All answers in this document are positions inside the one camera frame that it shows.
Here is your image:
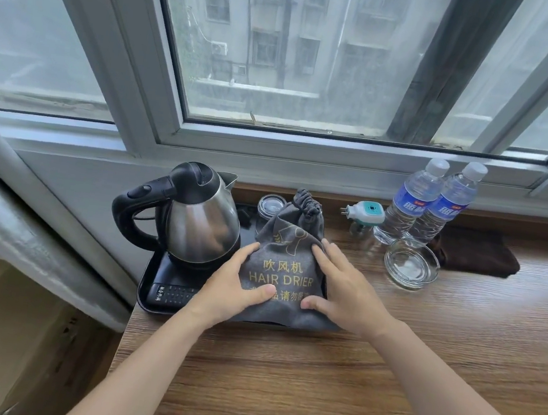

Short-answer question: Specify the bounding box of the person's right hand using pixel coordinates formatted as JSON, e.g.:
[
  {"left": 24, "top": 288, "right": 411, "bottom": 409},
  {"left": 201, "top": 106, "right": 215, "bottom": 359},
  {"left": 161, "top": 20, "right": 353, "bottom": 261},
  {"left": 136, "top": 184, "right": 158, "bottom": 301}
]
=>
[{"left": 297, "top": 237, "right": 407, "bottom": 343}]

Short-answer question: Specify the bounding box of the person's left hand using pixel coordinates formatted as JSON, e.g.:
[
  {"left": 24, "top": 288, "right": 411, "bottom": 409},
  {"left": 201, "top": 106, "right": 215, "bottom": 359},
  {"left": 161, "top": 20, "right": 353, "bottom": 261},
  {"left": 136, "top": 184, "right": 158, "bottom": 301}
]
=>
[{"left": 184, "top": 235, "right": 283, "bottom": 338}]

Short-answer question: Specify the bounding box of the grey drawstring hair dryer bag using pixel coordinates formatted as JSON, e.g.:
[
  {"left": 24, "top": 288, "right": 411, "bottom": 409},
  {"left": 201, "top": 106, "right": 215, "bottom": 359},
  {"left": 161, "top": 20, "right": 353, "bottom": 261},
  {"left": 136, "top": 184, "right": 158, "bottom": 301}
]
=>
[{"left": 229, "top": 182, "right": 357, "bottom": 335}]

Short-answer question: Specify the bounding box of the person's right forearm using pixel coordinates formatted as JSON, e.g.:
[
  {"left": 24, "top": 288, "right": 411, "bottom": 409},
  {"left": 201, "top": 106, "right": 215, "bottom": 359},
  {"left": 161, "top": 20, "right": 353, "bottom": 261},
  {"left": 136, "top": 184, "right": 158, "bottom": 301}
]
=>
[{"left": 362, "top": 317, "right": 548, "bottom": 415}]

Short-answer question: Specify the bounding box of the person's left forearm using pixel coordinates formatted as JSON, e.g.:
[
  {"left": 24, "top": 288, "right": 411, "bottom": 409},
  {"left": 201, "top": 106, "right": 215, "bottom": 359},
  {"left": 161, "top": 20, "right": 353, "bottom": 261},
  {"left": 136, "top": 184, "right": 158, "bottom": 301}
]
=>
[{"left": 60, "top": 293, "right": 216, "bottom": 415}]

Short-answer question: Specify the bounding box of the white teal plug-in repellent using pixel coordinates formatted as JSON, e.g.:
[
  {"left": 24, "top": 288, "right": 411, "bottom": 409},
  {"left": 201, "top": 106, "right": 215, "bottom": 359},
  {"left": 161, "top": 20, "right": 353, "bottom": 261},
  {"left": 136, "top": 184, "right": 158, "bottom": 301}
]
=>
[{"left": 337, "top": 198, "right": 388, "bottom": 242}]

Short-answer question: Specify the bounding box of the clear glass ashtray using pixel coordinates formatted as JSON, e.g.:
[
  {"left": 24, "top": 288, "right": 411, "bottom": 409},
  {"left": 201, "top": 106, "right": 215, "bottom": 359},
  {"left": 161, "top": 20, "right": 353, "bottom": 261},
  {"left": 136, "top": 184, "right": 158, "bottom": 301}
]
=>
[{"left": 380, "top": 237, "right": 444, "bottom": 294}]

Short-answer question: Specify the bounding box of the clear glass cup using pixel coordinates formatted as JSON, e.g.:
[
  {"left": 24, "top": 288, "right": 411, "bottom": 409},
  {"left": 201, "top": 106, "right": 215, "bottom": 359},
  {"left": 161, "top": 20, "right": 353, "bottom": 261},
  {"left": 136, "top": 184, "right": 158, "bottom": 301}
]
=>
[{"left": 255, "top": 192, "right": 290, "bottom": 225}]

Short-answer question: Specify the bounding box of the black remote control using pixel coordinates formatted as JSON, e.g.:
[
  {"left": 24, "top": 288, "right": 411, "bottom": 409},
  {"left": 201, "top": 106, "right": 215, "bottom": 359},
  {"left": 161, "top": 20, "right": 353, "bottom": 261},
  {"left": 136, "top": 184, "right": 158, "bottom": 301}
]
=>
[{"left": 146, "top": 281, "right": 206, "bottom": 313}]

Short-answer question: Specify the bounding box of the clear water bottle blue label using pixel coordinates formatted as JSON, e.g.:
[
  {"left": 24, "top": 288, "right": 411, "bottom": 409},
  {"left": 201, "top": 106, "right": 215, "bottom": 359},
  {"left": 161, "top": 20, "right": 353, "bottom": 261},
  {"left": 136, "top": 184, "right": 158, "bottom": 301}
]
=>
[
  {"left": 372, "top": 152, "right": 452, "bottom": 252},
  {"left": 406, "top": 155, "right": 490, "bottom": 256}
]

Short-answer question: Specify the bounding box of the stainless steel electric kettle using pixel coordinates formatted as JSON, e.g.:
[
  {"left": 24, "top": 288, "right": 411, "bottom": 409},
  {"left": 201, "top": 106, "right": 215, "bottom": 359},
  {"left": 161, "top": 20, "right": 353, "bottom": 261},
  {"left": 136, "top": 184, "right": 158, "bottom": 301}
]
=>
[{"left": 106, "top": 152, "right": 251, "bottom": 270}]

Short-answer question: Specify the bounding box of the black plastic tray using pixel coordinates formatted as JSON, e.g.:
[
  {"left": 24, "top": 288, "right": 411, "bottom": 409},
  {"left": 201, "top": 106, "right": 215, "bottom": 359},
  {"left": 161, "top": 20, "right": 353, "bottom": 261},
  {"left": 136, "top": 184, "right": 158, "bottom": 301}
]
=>
[{"left": 135, "top": 192, "right": 356, "bottom": 338}]

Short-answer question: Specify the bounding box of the dark brown folded cloth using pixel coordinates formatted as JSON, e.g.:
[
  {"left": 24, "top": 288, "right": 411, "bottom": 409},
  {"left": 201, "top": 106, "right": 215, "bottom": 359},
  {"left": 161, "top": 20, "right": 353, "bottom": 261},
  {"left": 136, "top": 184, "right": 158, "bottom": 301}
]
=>
[{"left": 423, "top": 222, "right": 525, "bottom": 281}]

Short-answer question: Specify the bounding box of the grey building outside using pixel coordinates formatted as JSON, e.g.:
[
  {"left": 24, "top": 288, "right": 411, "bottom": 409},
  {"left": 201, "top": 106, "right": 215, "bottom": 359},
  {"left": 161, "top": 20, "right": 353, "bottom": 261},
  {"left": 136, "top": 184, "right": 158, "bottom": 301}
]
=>
[{"left": 139, "top": 0, "right": 455, "bottom": 146}]

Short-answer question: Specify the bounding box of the grey curtain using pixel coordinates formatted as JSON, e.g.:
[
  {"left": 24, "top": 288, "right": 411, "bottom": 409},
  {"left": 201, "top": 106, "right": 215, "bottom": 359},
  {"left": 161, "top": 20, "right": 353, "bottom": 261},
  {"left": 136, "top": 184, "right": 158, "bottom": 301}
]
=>
[{"left": 0, "top": 104, "right": 156, "bottom": 335}]

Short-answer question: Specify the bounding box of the grey window frame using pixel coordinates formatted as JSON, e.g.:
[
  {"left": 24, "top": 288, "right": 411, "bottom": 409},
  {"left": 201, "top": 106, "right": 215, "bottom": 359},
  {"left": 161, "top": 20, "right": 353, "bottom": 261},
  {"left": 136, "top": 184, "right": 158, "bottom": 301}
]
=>
[{"left": 0, "top": 0, "right": 548, "bottom": 219}]

